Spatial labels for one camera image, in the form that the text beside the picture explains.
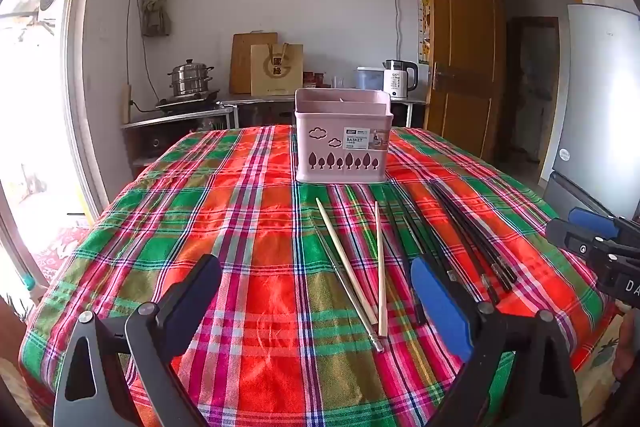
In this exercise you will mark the wooden chopstick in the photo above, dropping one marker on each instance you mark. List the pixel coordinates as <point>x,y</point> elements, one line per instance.
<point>380,267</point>
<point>335,237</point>

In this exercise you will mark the wooden door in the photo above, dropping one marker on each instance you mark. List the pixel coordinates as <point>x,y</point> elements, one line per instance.
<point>462,57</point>

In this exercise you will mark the red jars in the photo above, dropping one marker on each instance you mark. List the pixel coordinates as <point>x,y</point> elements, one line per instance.
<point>312,80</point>

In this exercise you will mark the pink utensil basket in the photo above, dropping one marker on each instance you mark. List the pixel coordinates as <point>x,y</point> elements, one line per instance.
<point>340,142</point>

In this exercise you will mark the wooden cutting board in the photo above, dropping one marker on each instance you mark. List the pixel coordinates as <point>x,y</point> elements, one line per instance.
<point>241,67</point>

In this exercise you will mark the person's right hand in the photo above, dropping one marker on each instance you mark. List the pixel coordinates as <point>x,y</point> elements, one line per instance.
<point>629,347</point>

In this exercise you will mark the white plastic container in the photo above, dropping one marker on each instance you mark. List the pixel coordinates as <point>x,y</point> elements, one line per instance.
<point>369,78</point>

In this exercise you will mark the brown paper gift bag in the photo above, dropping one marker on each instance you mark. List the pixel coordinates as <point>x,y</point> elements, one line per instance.
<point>276,69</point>

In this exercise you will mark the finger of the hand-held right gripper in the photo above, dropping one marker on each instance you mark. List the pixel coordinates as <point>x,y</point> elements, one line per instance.
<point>595,222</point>
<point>570,237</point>

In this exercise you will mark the white sliding door frame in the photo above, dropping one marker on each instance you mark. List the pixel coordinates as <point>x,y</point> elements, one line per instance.
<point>80,57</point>

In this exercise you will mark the wall poster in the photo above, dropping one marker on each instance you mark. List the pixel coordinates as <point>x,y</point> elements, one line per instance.
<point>423,24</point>

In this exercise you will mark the black induction cooker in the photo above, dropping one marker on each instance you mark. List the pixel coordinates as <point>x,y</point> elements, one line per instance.
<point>187,101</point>

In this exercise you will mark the metal kitchen counter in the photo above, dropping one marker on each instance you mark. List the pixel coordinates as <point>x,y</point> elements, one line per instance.
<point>175,118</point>

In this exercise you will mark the clear glass cup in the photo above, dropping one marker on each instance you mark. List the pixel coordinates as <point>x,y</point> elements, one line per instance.
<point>338,82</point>

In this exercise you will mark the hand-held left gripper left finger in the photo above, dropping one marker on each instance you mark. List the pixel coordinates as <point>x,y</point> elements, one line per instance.
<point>190,302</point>

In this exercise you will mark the plaid tablecloth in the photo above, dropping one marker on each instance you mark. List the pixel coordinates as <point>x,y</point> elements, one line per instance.
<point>250,257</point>

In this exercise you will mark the steel steamer pot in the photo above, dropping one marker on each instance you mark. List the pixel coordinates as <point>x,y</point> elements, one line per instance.
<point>189,79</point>

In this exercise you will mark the wooden rolling pin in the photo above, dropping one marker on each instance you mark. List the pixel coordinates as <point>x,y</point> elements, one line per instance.
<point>126,104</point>

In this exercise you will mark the red patterned floor mat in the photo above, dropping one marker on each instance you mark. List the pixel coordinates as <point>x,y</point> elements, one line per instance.
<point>57,252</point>

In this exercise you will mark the white electric kettle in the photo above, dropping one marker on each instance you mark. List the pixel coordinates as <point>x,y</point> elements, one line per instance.
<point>399,79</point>

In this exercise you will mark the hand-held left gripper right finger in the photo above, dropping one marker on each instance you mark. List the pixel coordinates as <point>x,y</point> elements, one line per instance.
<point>442,302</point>

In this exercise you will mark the silver refrigerator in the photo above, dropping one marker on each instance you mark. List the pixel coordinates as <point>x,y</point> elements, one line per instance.
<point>595,107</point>

